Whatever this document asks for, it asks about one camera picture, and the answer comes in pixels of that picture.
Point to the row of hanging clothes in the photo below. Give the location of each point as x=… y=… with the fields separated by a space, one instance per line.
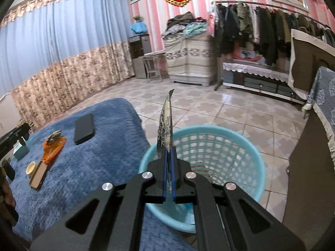
x=261 y=31

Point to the teal plastic laundry basket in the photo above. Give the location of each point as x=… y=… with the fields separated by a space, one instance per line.
x=225 y=157

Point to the silver foil snack wrapper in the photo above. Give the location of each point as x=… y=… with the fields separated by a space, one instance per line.
x=166 y=125

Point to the person's left hand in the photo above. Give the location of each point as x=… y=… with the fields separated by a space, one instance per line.
x=7 y=201

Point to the small potted plant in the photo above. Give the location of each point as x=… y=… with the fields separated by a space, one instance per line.
x=138 y=19

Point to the brown rectangular tray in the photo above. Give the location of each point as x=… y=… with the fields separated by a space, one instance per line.
x=38 y=176

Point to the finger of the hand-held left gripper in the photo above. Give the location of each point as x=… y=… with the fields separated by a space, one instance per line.
x=21 y=133

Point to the black flat case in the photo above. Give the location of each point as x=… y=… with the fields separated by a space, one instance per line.
x=84 y=129

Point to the beige patterned cloth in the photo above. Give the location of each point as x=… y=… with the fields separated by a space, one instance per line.
x=189 y=56

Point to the blue patterned cloth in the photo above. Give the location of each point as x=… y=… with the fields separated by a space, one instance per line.
x=325 y=102

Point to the blue and floral curtain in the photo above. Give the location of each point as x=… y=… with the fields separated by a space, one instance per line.
x=65 y=52

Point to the grey water dispenser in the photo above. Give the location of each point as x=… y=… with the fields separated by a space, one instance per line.
x=140 y=57

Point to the pink hanging bag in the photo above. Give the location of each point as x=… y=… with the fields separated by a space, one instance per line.
x=211 y=24

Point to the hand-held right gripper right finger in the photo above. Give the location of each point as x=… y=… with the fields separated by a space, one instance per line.
x=173 y=177

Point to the white lace cloth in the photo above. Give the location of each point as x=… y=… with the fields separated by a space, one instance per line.
x=253 y=70

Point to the orange plastic wrapper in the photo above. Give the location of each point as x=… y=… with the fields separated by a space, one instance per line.
x=53 y=150

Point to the metal clothes rack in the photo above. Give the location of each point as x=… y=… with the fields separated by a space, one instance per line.
x=261 y=5

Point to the blue cloth cover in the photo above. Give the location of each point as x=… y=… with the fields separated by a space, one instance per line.
x=139 y=28

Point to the white round bowl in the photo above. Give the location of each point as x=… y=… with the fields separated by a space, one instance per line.
x=31 y=168

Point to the wooden headboard with white cloth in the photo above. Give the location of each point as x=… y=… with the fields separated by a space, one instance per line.
x=308 y=62

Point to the low black cabinet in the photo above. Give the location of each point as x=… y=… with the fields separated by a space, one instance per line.
x=261 y=86

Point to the pile of clothes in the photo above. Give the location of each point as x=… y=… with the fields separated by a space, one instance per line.
x=183 y=23

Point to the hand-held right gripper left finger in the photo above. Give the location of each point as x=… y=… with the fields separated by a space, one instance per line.
x=164 y=177

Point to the white cabinet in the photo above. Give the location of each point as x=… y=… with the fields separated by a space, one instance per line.
x=7 y=115

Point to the brown wooden furniture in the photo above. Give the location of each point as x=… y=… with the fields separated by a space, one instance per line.
x=306 y=188

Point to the small metal table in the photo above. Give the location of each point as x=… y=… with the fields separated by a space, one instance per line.
x=153 y=65

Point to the teal tissue box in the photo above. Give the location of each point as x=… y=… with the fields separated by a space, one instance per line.
x=21 y=151

